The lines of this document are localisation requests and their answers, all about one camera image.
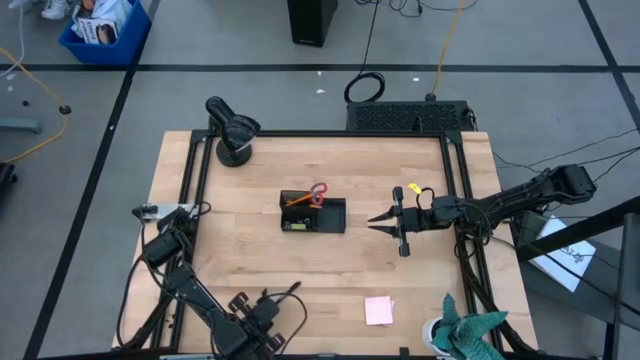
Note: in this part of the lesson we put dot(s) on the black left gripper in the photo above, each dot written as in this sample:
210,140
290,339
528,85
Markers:
260,340

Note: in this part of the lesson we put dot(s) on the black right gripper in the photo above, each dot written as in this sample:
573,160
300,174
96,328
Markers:
417,220

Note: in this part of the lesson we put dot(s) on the black mesh desk organizer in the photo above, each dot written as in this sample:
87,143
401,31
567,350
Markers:
330,220

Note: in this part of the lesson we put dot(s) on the black pen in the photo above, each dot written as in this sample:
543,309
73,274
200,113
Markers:
294,286

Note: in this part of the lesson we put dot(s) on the orange pencil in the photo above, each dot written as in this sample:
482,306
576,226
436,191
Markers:
300,200
316,206

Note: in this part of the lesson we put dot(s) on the pink sticky note pad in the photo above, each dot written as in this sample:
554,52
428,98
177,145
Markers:
378,310

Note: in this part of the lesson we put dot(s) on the yellow sticky note pad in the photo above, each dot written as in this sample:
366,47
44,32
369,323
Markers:
298,226

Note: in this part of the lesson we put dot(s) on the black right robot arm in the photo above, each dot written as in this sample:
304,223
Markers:
525,195

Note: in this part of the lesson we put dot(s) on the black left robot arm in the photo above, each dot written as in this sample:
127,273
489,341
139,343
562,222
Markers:
190,290

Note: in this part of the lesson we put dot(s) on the black perforated box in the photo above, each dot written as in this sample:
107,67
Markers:
407,116

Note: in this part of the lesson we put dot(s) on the white plant pot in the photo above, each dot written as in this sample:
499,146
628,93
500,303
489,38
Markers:
427,337

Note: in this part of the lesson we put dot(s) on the teal artificial plant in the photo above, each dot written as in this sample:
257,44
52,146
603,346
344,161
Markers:
465,330

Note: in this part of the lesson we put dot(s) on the white printed paper sheet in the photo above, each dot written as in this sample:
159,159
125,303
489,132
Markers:
565,255

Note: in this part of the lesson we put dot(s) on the black desk lamp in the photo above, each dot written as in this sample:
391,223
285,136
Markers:
232,132

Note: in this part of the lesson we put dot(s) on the black metal stand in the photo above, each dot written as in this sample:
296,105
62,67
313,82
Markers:
575,232

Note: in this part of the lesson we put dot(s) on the black computer tower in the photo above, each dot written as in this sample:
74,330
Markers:
311,20

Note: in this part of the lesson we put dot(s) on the black floor object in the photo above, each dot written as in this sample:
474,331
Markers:
6,172

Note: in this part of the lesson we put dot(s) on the grey floor bar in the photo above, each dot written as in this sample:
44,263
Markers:
20,124

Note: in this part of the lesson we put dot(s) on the blue plastic bin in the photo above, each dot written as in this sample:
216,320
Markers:
115,47

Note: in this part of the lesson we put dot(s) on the magazines and papers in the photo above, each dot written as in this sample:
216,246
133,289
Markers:
97,25

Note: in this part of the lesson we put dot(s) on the person's white shoe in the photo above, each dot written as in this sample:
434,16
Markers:
54,9

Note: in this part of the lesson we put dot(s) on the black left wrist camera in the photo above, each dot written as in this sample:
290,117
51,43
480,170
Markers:
265,312

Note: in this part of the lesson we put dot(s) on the black table frame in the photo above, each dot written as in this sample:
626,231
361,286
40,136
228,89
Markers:
350,133

